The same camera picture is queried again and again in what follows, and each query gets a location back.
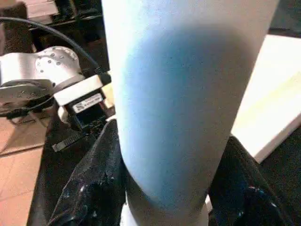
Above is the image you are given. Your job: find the black work mat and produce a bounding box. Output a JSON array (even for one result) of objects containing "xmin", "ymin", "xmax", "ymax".
[{"xmin": 26, "ymin": 28, "xmax": 301, "ymax": 226}]

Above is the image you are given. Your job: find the white plastic table top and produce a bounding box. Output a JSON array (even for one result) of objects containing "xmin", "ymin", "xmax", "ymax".
[{"xmin": 230, "ymin": 34, "xmax": 301, "ymax": 163}]

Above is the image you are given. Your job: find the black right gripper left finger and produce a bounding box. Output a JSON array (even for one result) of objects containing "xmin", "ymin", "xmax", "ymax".
[{"xmin": 47, "ymin": 120, "xmax": 127, "ymax": 226}]

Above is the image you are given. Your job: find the white plastic table leg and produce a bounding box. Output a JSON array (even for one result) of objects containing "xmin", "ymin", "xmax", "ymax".
[{"xmin": 101, "ymin": 0, "xmax": 281, "ymax": 226}]

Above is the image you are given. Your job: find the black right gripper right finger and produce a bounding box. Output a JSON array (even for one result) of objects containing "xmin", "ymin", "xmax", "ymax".
[{"xmin": 209, "ymin": 137, "xmax": 294, "ymax": 226}]

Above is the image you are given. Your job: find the black left wrist camera cable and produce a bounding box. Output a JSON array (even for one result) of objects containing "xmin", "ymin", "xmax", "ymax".
[{"xmin": 0, "ymin": 16, "xmax": 102, "ymax": 74}]

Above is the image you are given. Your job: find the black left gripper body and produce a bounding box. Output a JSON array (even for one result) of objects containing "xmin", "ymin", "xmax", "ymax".
[{"xmin": 52, "ymin": 92, "xmax": 116, "ymax": 152}]

